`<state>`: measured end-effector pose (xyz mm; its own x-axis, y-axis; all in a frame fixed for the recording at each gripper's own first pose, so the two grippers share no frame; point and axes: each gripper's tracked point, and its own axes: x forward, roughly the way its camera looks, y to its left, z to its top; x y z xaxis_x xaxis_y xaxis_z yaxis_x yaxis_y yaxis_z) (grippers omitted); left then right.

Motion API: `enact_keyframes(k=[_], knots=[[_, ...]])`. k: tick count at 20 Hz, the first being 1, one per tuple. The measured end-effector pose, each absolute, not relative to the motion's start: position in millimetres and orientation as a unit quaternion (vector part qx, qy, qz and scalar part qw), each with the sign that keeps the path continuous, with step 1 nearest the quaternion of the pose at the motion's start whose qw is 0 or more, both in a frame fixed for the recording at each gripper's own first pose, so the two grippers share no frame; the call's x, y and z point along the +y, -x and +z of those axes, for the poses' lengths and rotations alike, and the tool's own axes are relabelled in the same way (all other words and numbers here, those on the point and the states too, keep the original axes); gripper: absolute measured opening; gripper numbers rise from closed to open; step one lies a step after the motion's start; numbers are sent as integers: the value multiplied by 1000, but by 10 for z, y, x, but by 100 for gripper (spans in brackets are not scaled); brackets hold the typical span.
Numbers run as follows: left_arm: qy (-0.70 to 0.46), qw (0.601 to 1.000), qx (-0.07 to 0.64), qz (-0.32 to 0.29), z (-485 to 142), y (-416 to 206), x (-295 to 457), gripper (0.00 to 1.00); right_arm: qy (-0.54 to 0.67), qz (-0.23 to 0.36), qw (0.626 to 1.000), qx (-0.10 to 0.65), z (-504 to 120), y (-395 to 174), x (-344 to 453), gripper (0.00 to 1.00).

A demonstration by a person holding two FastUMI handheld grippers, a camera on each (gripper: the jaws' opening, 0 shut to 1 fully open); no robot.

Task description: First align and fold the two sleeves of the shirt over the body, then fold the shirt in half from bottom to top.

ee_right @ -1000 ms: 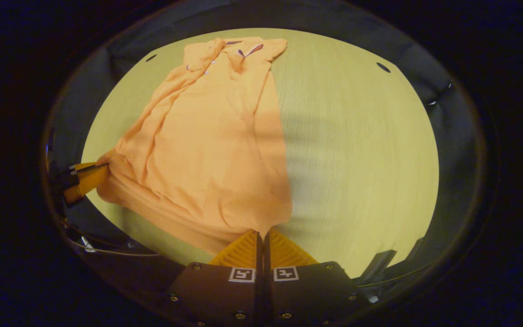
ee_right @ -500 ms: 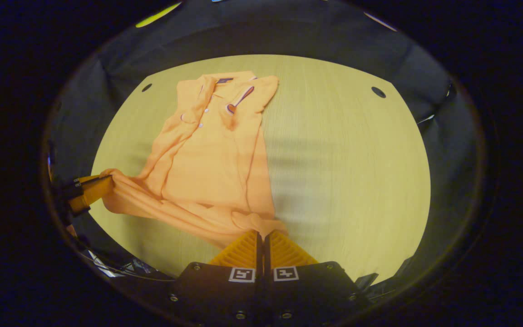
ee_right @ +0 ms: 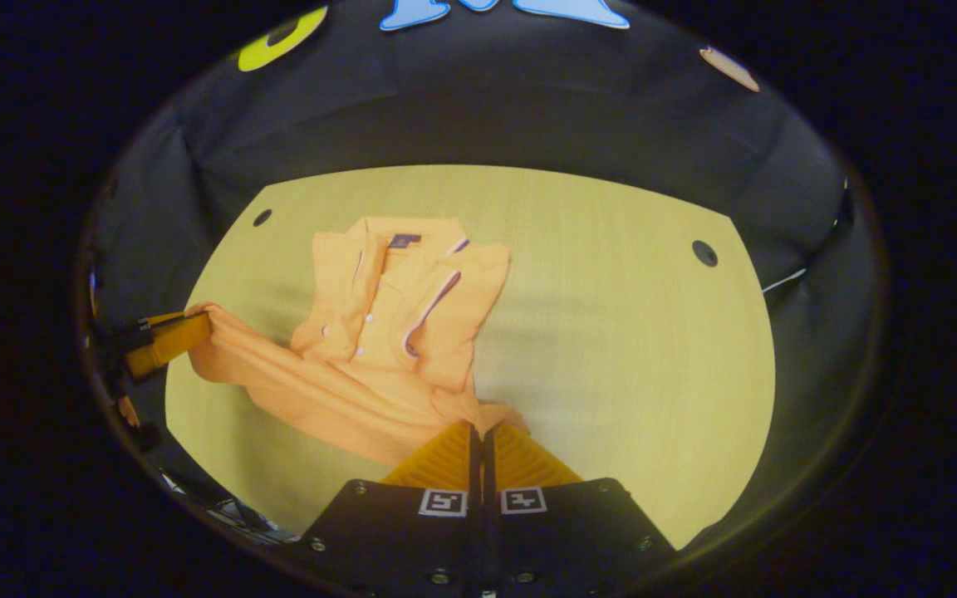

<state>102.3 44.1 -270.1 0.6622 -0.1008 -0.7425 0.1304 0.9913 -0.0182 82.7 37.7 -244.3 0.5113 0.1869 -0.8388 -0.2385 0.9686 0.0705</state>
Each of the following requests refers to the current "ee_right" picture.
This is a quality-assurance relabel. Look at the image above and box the white cable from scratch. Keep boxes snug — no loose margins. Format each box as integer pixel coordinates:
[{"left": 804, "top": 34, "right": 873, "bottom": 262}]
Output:
[{"left": 763, "top": 267, "right": 808, "bottom": 293}]

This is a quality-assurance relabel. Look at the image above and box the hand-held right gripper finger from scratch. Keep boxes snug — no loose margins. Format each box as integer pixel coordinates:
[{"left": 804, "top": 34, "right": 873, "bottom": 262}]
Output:
[
  {"left": 298, "top": 420, "right": 483, "bottom": 598},
  {"left": 483, "top": 422, "right": 680, "bottom": 598}
]

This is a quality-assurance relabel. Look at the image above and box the orange T-shirt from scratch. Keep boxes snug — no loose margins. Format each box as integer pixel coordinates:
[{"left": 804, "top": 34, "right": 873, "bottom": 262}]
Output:
[{"left": 188, "top": 216, "right": 529, "bottom": 468}]

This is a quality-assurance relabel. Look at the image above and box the black backdrop cloth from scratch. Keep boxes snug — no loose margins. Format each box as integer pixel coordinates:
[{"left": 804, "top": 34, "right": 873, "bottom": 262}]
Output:
[{"left": 80, "top": 0, "right": 878, "bottom": 532}]

